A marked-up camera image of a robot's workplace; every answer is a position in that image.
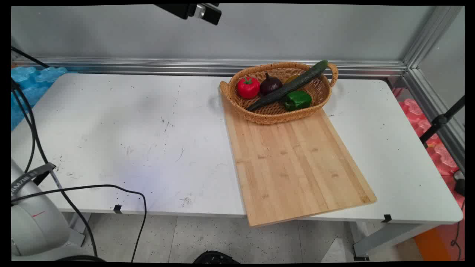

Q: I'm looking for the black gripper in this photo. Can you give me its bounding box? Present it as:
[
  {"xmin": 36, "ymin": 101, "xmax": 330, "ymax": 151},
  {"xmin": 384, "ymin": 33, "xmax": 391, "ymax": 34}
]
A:
[{"xmin": 155, "ymin": 4, "xmax": 222, "ymax": 26}]

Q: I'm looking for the red toy tomato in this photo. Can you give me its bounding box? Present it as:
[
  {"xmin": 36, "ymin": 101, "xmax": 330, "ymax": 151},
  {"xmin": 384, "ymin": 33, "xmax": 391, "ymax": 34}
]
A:
[{"xmin": 237, "ymin": 76, "xmax": 261, "ymax": 99}]

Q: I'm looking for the dark purple toy onion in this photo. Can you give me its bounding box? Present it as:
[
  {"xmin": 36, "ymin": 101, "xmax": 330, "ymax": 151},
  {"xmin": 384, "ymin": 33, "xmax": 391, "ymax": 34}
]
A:
[{"xmin": 259, "ymin": 73, "xmax": 284, "ymax": 96}]

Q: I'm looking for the long green cucumber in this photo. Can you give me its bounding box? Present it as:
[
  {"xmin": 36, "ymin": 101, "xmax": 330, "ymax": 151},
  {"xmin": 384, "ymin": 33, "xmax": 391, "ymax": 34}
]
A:
[{"xmin": 246, "ymin": 60, "xmax": 329, "ymax": 112}]

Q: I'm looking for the woven wicker basket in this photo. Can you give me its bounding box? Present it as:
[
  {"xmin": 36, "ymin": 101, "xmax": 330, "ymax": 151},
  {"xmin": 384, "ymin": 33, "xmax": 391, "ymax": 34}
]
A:
[{"xmin": 219, "ymin": 62, "xmax": 339, "ymax": 125}]

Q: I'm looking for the green toy bell pepper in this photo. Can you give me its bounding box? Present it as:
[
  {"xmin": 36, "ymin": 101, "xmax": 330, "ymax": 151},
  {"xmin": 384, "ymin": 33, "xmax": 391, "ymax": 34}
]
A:
[{"xmin": 284, "ymin": 90, "xmax": 312, "ymax": 112}]

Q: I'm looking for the blue cloth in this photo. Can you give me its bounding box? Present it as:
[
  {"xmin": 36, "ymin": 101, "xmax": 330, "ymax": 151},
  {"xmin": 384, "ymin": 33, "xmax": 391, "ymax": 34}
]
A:
[{"xmin": 11, "ymin": 66, "xmax": 68, "ymax": 131}]

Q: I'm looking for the bamboo cutting board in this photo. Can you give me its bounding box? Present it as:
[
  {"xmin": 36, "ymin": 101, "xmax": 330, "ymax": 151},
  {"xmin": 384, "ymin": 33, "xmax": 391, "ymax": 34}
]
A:
[{"xmin": 221, "ymin": 93, "xmax": 378, "ymax": 228}]

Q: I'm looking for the black round object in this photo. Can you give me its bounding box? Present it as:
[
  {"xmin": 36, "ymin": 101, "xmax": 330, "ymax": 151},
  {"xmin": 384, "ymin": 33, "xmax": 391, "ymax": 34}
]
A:
[{"xmin": 193, "ymin": 250, "xmax": 240, "ymax": 264}]

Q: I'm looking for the black tripod stand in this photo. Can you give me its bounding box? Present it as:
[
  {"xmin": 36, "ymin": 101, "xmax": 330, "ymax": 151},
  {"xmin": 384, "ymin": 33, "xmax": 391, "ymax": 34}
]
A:
[{"xmin": 419, "ymin": 95, "xmax": 465, "ymax": 148}]

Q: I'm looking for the red foam mat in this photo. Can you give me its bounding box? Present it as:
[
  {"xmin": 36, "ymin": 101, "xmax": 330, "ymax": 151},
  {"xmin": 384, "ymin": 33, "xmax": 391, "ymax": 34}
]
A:
[{"xmin": 393, "ymin": 87, "xmax": 465, "ymax": 209}]

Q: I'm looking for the grey table leg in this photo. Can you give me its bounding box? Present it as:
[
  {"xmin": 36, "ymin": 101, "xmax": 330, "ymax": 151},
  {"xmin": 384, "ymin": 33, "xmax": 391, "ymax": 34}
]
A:
[{"xmin": 352, "ymin": 221, "xmax": 443, "ymax": 261}]

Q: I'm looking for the small black device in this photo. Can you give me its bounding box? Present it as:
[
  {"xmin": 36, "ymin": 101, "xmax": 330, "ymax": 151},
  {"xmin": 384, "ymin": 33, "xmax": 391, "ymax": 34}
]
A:
[{"xmin": 453, "ymin": 170, "xmax": 465, "ymax": 197}]

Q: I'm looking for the long aluminium frame rail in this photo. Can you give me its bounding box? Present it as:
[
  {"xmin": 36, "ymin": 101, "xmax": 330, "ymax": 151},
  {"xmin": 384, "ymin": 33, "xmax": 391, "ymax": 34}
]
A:
[{"xmin": 11, "ymin": 56, "xmax": 409, "ymax": 79}]

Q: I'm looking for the thick black cable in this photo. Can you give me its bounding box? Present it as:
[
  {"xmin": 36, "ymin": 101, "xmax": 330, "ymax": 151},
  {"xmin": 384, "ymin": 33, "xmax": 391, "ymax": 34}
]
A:
[{"xmin": 11, "ymin": 79, "xmax": 98, "ymax": 259}]

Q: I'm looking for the thin black cable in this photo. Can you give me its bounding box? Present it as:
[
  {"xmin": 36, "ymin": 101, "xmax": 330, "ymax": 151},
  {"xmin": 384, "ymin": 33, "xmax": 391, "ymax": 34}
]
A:
[{"xmin": 11, "ymin": 184, "xmax": 148, "ymax": 262}]

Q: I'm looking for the aluminium frame corner post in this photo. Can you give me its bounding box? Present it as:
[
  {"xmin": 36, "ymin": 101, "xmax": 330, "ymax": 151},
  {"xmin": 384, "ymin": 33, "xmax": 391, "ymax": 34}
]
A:
[{"xmin": 402, "ymin": 5, "xmax": 465, "ymax": 173}]

